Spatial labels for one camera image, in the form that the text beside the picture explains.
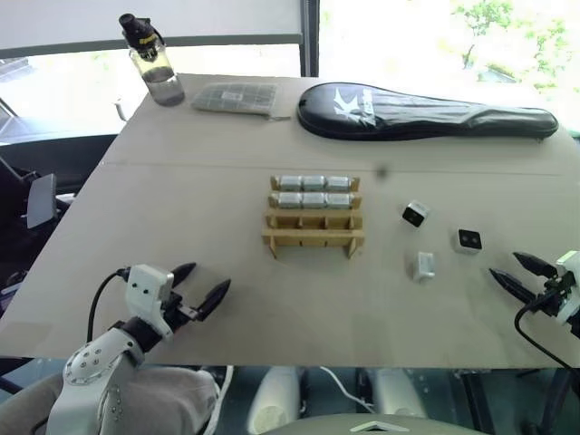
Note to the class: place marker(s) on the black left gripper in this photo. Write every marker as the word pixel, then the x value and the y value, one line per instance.
pixel 176 312

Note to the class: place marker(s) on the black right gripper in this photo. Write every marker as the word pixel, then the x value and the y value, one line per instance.
pixel 556 290

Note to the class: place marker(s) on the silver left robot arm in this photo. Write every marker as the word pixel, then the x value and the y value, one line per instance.
pixel 90 362

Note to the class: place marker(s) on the wooden rack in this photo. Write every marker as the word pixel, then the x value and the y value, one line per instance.
pixel 312 235

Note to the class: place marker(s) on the grey cloth covered shape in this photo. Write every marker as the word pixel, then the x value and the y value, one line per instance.
pixel 172 394

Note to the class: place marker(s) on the white rounded robot leg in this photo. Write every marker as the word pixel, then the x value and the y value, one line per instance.
pixel 399 392
pixel 272 399

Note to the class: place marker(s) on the grey chair armrest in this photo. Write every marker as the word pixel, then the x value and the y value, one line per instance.
pixel 41 201

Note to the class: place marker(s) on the clear plastic grid package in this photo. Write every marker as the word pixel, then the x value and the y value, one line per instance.
pixel 233 96

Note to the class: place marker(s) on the black racket bag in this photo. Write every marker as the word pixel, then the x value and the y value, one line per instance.
pixel 408 113

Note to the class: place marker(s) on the clear black-capped water bottle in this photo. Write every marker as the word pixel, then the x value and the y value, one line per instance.
pixel 161 77

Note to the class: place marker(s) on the grey rounded robot body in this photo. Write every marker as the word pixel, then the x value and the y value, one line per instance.
pixel 376 425

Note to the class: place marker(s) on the black white cube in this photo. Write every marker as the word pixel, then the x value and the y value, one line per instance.
pixel 469 241
pixel 414 214

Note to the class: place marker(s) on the dark window frame post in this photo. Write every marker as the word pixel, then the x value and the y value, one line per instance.
pixel 309 38

